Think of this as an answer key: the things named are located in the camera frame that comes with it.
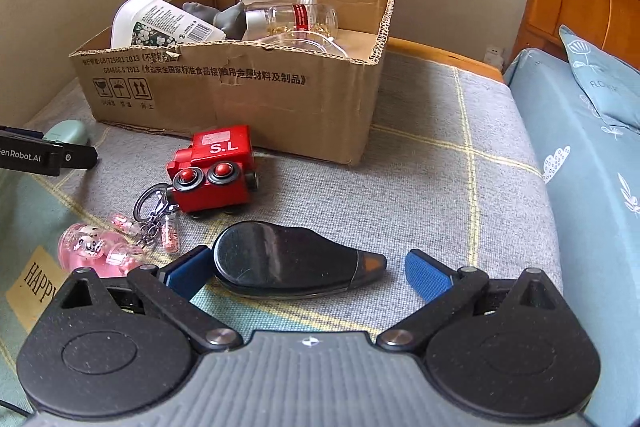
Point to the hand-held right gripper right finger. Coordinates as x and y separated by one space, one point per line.
430 274

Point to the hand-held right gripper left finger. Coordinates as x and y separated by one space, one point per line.
187 274

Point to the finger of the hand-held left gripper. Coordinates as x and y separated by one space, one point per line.
80 157
20 132

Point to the mint green oval case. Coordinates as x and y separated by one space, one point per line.
67 132

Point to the black glossy key fob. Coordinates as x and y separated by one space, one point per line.
280 262

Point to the white bottle with green label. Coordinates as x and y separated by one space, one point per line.
150 22

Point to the brown cardboard box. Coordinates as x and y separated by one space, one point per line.
250 107

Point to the grey animal toy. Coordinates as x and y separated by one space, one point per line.
225 19

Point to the clear square plastic container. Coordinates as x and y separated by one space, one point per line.
310 44

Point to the capsule jar with silver lid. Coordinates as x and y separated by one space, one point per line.
300 19

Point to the red robot toy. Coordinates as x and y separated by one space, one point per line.
215 157

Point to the blue printed bed sheet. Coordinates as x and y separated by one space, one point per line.
585 217

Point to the wooden bench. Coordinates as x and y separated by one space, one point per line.
440 57

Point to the blue flower print pillow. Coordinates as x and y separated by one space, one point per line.
605 77

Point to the white wall socket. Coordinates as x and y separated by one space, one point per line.
494 54

